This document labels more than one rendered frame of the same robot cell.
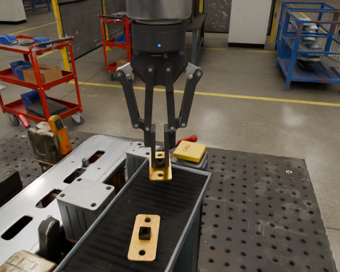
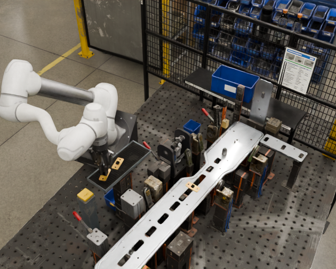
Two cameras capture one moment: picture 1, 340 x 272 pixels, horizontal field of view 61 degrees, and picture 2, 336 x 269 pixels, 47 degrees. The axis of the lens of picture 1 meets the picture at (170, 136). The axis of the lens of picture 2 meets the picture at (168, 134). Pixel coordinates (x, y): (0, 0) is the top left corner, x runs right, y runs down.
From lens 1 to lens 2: 2.16 m
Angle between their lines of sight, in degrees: 106
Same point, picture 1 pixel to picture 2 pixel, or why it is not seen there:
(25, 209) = (160, 227)
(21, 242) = (160, 210)
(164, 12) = not seen: hidden behind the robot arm
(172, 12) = not seen: hidden behind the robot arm
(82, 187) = (132, 199)
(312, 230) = (9, 248)
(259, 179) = not seen: outside the picture
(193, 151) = (85, 191)
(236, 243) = (58, 253)
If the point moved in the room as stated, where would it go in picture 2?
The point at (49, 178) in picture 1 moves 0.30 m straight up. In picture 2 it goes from (151, 245) to (149, 210)
